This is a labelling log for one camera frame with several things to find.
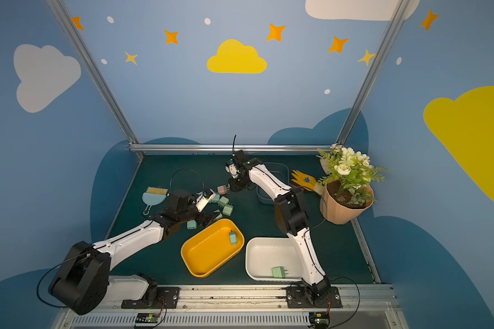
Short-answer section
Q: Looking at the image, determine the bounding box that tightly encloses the dark blue plastic bin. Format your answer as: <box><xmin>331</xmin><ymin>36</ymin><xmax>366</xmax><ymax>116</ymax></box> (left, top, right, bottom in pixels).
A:
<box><xmin>256</xmin><ymin>162</ymin><xmax>291</xmax><ymax>206</ymax></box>

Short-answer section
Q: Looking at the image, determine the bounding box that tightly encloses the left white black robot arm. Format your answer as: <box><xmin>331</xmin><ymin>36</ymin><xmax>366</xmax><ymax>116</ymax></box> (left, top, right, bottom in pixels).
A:
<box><xmin>48</xmin><ymin>189</ymin><xmax>216</xmax><ymax>315</ymax></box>

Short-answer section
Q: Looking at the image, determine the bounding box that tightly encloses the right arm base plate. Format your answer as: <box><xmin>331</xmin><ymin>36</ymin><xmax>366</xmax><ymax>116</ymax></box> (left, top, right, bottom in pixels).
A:
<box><xmin>285</xmin><ymin>285</ymin><xmax>343</xmax><ymax>308</ymax></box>

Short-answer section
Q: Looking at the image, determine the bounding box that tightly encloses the yellow work glove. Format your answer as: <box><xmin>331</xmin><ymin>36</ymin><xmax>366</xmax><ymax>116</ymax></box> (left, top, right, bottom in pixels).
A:
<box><xmin>291</xmin><ymin>170</ymin><xmax>317</xmax><ymax>192</ymax></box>

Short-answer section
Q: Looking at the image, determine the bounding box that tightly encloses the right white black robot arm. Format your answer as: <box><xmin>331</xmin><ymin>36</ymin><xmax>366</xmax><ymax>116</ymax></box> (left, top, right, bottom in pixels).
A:
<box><xmin>226</xmin><ymin>150</ymin><xmax>331</xmax><ymax>301</ymax></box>

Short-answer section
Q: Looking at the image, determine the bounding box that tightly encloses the pink plug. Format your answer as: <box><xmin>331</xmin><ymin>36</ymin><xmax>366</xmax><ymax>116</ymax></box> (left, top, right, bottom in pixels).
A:
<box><xmin>218</xmin><ymin>185</ymin><xmax>230</xmax><ymax>195</ymax></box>

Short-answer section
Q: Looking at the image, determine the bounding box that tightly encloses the yellow plastic tray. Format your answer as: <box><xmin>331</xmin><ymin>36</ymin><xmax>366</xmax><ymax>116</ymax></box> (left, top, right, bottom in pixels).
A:
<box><xmin>181</xmin><ymin>219</ymin><xmax>245</xmax><ymax>278</ymax></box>

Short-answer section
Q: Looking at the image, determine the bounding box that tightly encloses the potted white flower plant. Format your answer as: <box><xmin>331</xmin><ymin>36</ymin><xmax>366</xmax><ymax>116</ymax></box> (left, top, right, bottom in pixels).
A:
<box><xmin>318</xmin><ymin>144</ymin><xmax>388</xmax><ymax>225</ymax></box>

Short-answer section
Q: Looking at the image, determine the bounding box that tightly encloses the blue plug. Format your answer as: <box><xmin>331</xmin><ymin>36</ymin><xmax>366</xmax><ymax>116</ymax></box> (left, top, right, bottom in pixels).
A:
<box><xmin>229</xmin><ymin>231</ymin><xmax>237</xmax><ymax>245</ymax></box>

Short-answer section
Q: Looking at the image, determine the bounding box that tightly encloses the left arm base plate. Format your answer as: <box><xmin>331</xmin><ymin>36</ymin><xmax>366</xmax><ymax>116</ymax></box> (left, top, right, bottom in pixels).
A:
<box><xmin>121</xmin><ymin>286</ymin><xmax>181</xmax><ymax>309</ymax></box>

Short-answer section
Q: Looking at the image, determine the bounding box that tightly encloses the green plug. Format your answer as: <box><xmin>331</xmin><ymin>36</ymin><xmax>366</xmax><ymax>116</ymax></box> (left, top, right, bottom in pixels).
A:
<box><xmin>271</xmin><ymin>266</ymin><xmax>288</xmax><ymax>279</ymax></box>
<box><xmin>218</xmin><ymin>196</ymin><xmax>229</xmax><ymax>207</ymax></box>
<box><xmin>222</xmin><ymin>204</ymin><xmax>234</xmax><ymax>216</ymax></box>

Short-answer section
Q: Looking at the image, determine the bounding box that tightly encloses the white plastic tray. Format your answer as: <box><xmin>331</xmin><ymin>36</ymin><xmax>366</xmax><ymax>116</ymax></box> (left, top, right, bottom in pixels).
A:
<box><xmin>245</xmin><ymin>237</ymin><xmax>304</xmax><ymax>282</ymax></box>

